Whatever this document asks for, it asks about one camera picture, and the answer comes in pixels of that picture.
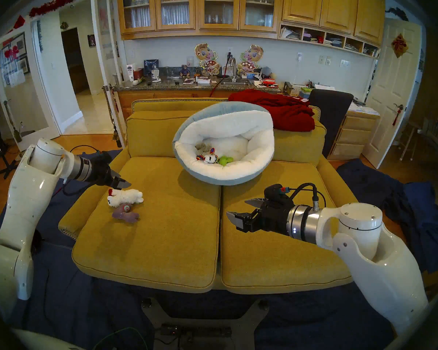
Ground red diamond door ornament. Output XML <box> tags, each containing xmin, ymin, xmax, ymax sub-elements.
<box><xmin>391</xmin><ymin>34</ymin><xmax>409</xmax><ymax>58</ymax></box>

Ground yellow fabric sofa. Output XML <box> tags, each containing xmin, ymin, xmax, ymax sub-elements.
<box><xmin>58</xmin><ymin>98</ymin><xmax>358</xmax><ymax>294</ymax></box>

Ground wooden wall cabinets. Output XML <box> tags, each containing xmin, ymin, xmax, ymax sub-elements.
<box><xmin>117</xmin><ymin>0</ymin><xmax>385</xmax><ymax>58</ymax></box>

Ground red tinsel garland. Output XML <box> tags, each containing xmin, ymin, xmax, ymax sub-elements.
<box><xmin>29</xmin><ymin>0</ymin><xmax>91</xmax><ymax>17</ymax></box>

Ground wooden drawer cabinet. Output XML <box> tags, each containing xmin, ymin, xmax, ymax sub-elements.
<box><xmin>328</xmin><ymin>110</ymin><xmax>380</xmax><ymax>161</ymax></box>

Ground purple plush toy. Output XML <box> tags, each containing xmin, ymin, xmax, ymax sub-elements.
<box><xmin>112</xmin><ymin>203</ymin><xmax>140</xmax><ymax>224</ymax></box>

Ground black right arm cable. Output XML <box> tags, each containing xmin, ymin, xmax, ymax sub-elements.
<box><xmin>290</xmin><ymin>183</ymin><xmax>327</xmax><ymax>211</ymax></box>

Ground granite kitchen counter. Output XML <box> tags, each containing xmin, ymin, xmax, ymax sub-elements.
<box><xmin>111</xmin><ymin>76</ymin><xmax>289</xmax><ymax>133</ymax></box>

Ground black tripod stand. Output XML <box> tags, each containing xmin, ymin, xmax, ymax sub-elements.
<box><xmin>0</xmin><ymin>120</ymin><xmax>22</xmax><ymax>179</ymax></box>

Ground cartoon child paper decoration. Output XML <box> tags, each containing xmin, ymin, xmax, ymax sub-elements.
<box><xmin>239</xmin><ymin>45</ymin><xmax>264</xmax><ymax>75</ymax></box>
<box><xmin>195</xmin><ymin>43</ymin><xmax>219</xmax><ymax>76</ymax></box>

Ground blue white plush dog bed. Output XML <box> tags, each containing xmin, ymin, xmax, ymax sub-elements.
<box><xmin>172</xmin><ymin>101</ymin><xmax>275</xmax><ymax>186</ymax></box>

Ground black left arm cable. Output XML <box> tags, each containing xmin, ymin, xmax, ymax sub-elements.
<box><xmin>60</xmin><ymin>145</ymin><xmax>100</xmax><ymax>197</ymax></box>

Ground navy blue floor blanket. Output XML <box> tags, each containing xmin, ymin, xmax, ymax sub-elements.
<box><xmin>0</xmin><ymin>151</ymin><xmax>393</xmax><ymax>350</ymax></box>

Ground white llama plush rainbow trim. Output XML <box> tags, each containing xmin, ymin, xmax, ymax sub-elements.
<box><xmin>196</xmin><ymin>148</ymin><xmax>219</xmax><ymax>164</ymax></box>

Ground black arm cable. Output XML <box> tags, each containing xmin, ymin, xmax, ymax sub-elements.
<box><xmin>60</xmin><ymin>145</ymin><xmax>100</xmax><ymax>197</ymax></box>
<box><xmin>290</xmin><ymin>183</ymin><xmax>327</xmax><ymax>211</ymax></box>

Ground white panel door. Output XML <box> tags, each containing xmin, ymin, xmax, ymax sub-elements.
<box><xmin>363</xmin><ymin>17</ymin><xmax>423</xmax><ymax>169</ymax></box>

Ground white plush dog red hat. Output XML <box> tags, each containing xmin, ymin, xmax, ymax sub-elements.
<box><xmin>107</xmin><ymin>188</ymin><xmax>144</xmax><ymax>207</ymax></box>

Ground red blanket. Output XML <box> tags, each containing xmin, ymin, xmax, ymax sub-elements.
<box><xmin>228</xmin><ymin>90</ymin><xmax>316</xmax><ymax>132</ymax></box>

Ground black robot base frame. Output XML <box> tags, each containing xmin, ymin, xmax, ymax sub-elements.
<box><xmin>142</xmin><ymin>298</ymin><xmax>270</xmax><ymax>350</ymax></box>

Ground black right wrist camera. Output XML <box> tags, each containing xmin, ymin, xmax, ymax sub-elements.
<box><xmin>265</xmin><ymin>184</ymin><xmax>291</xmax><ymax>207</ymax></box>

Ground dark office chair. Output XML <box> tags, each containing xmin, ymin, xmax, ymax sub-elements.
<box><xmin>308</xmin><ymin>89</ymin><xmax>354</xmax><ymax>158</ymax></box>

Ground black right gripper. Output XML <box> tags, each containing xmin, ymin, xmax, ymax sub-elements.
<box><xmin>226</xmin><ymin>198</ymin><xmax>292</xmax><ymax>235</ymax></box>

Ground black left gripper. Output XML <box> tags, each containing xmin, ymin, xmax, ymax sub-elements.
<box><xmin>91</xmin><ymin>161</ymin><xmax>132</xmax><ymax>190</ymax></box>

